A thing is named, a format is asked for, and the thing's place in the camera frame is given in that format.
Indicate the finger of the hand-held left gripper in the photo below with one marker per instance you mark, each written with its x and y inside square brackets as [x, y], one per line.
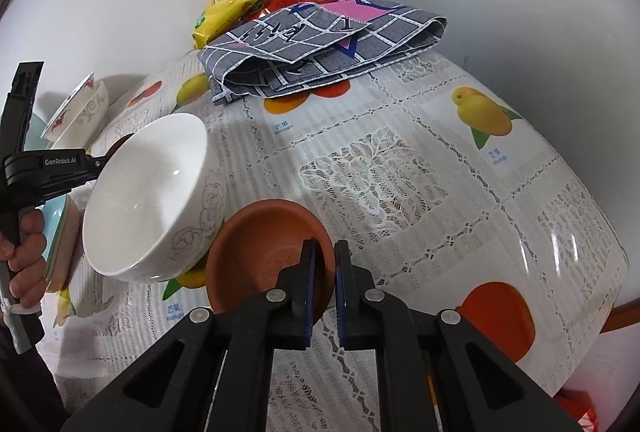
[104, 161]

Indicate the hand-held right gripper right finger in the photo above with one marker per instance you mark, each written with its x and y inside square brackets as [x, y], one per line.
[342, 297]

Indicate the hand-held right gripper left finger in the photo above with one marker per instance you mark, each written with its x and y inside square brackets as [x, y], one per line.
[307, 297]

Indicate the large white bowl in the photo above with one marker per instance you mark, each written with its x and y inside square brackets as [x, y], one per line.
[150, 192]

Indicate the blue plastic plate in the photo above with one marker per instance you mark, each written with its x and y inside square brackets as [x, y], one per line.
[54, 232]

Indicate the small brown clay dish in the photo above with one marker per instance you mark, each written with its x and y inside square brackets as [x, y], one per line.
[260, 252]
[120, 146]

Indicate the person's left forearm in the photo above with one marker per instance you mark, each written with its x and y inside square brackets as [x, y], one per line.
[25, 392]

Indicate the person's left hand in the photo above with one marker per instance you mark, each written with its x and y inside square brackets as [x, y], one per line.
[27, 257]

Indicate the white bowl with scroll pattern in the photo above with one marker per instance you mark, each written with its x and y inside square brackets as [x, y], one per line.
[90, 117]

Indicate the colourful patterned bowl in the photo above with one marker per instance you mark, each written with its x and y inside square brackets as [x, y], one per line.
[62, 115]

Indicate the fruit printed tablecloth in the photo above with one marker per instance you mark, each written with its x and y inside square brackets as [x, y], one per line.
[425, 192]

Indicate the grey checked cloth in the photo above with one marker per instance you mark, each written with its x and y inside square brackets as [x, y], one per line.
[310, 47]

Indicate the red object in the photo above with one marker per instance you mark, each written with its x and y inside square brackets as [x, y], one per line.
[582, 414]

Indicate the brown wooden baseboard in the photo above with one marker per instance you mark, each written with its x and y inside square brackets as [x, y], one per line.
[622, 314]

